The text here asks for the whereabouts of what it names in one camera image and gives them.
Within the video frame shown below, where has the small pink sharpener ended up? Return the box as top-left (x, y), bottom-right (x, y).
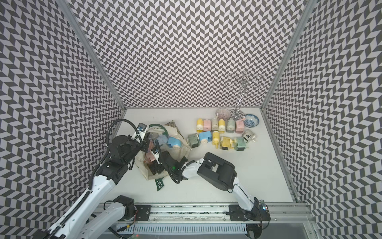
top-left (145, 151), bottom-right (156, 165)

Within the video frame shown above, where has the cream canvas tote bag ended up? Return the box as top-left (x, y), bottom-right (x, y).
top-left (135, 120), bottom-right (191, 181)

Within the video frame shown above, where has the blue round pencil sharpener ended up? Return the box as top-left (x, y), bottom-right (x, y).
top-left (199, 131), bottom-right (212, 144)

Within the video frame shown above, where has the yellow block pencil sharpener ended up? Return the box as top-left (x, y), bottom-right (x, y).
top-left (196, 118), bottom-right (204, 133)

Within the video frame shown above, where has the pink rounded pencil sharpener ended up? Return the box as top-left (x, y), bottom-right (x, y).
top-left (203, 119), bottom-right (211, 132)

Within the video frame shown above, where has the white cartoon pencil sharpener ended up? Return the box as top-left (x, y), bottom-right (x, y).
top-left (211, 118), bottom-right (219, 131)

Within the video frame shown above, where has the small yellow black sharpener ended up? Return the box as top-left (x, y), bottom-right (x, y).
top-left (219, 136), bottom-right (234, 150)

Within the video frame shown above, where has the yellow round pencil sharpener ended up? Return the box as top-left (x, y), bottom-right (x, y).
top-left (218, 119), bottom-right (226, 133)

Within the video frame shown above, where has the mint green pencil sharpener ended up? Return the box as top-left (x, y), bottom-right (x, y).
top-left (226, 119), bottom-right (236, 133)

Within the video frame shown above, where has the green block pencil sharpener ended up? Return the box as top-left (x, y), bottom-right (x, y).
top-left (233, 137), bottom-right (247, 151)

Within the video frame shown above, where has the pink block pencil sharpener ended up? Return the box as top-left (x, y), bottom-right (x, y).
top-left (235, 119), bottom-right (245, 133)

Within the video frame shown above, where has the white grey pencil sharpener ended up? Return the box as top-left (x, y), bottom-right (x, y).
top-left (242, 130), bottom-right (257, 143)

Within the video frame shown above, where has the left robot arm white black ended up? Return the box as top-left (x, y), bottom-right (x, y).
top-left (32, 135), bottom-right (149, 239)

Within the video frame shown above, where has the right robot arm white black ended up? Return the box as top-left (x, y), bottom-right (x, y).
top-left (154, 151), bottom-right (271, 223)

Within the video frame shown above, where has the pale blue block sharpener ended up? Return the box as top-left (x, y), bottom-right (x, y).
top-left (153, 134), bottom-right (168, 146)

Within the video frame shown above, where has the pink ribbed bowl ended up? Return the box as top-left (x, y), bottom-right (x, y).
top-left (215, 108), bottom-right (231, 120)

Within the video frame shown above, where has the blue white patterned bowl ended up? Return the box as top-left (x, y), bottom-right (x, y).
top-left (243, 114), bottom-right (260, 128)

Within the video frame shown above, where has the silver jewelry tree stand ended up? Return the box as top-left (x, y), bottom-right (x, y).
top-left (226, 71), bottom-right (265, 120)

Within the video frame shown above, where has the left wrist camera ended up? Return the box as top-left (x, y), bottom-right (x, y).
top-left (136, 122), bottom-right (148, 140)

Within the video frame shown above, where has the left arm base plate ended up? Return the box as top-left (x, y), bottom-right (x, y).
top-left (134, 204), bottom-right (152, 222)

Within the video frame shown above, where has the aluminium mounting rail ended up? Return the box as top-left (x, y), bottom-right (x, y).
top-left (86, 203), bottom-right (317, 225)

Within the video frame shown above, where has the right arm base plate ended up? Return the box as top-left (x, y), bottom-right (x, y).
top-left (225, 205), bottom-right (271, 222)

